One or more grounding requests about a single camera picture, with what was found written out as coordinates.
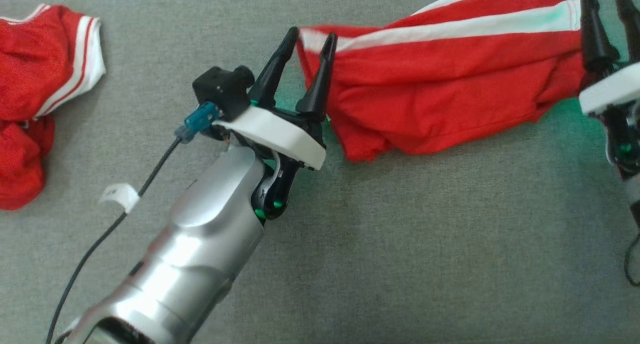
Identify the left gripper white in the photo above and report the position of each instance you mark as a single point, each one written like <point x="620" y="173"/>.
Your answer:
<point x="280" y="134"/>

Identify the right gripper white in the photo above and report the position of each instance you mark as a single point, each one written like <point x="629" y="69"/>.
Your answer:
<point x="610" y="92"/>

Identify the red shorts with white stripes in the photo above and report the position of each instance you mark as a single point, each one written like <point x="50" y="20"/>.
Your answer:
<point x="450" y="94"/>

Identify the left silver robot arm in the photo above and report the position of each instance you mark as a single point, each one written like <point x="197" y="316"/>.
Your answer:
<point x="200" y="244"/>

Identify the large grey sofa seat cushion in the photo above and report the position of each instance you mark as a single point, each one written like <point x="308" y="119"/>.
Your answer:
<point x="400" y="259"/>

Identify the red garment with white trim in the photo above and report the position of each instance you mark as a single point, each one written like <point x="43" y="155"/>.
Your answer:
<point x="30" y="84"/>

